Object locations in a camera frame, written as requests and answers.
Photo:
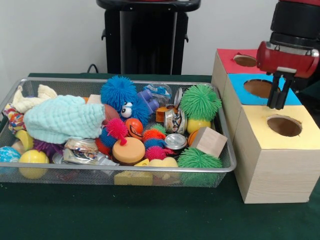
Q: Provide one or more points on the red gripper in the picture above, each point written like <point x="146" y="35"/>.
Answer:
<point x="287" y="61"/>

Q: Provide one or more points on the mint green waffle cloth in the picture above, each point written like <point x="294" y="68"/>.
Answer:
<point x="62" y="120"/>

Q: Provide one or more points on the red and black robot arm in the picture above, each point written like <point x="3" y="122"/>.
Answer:
<point x="295" y="22"/>

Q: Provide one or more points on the wooden box with three holes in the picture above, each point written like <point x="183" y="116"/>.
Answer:
<point x="275" y="175"/>

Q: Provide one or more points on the shallow metal mesh bin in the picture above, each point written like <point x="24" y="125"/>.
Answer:
<point x="87" y="178"/>

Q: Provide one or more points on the green spiky rubber ball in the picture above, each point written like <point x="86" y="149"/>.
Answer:
<point x="202" y="160"/>
<point x="200" y="101"/>

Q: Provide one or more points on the plain wooden cube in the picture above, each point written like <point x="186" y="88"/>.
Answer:
<point x="208" y="141"/>

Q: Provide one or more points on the blue spiky toy with eyes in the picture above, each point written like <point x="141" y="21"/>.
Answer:
<point x="117" y="90"/>

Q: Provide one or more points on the dark green table cloth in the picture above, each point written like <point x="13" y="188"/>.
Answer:
<point x="150" y="215"/>

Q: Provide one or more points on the purple spiky rubber ball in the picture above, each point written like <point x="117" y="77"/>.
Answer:
<point x="47" y="147"/>

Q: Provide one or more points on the cream waffle cloth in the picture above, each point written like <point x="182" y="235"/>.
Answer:
<point x="27" y="102"/>

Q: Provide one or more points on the yellow foam ball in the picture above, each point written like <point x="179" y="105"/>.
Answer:
<point x="33" y="157"/>

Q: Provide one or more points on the white cloth with colourful spots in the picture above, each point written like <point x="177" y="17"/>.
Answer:
<point x="13" y="118"/>

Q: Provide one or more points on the light blue patterned ball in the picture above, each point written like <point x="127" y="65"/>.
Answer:
<point x="8" y="153"/>

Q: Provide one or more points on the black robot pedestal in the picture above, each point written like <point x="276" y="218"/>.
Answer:
<point x="147" y="37"/>

